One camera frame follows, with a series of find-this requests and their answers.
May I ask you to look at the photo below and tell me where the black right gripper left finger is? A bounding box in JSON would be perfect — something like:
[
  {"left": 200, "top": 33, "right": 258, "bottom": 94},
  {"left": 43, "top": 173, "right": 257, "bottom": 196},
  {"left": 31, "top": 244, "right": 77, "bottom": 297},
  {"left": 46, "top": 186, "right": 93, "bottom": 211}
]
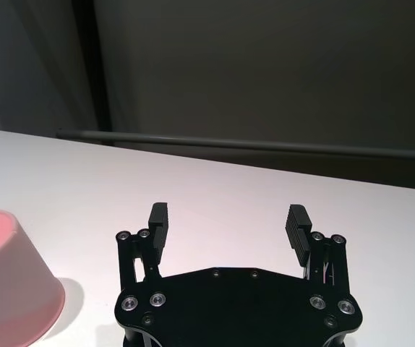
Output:
[{"left": 116, "top": 202, "right": 171, "bottom": 290}]

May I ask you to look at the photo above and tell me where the pink plastic cup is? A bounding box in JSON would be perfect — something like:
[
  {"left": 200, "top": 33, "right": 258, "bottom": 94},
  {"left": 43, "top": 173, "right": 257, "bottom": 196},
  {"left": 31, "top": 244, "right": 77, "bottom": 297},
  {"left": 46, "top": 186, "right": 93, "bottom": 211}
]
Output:
[{"left": 0, "top": 208, "right": 67, "bottom": 339}]

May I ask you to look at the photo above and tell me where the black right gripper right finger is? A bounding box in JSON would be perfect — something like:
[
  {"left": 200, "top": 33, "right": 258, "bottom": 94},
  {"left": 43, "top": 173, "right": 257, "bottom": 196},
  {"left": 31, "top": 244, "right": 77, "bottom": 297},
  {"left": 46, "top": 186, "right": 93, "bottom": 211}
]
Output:
[{"left": 285, "top": 204, "right": 349, "bottom": 290}]

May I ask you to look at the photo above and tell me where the dark vertical frame post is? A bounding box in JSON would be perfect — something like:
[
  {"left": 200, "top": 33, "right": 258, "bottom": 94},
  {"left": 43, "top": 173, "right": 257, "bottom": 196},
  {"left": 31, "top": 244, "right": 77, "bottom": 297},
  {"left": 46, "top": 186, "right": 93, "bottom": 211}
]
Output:
[{"left": 22, "top": 0, "right": 114, "bottom": 145}]

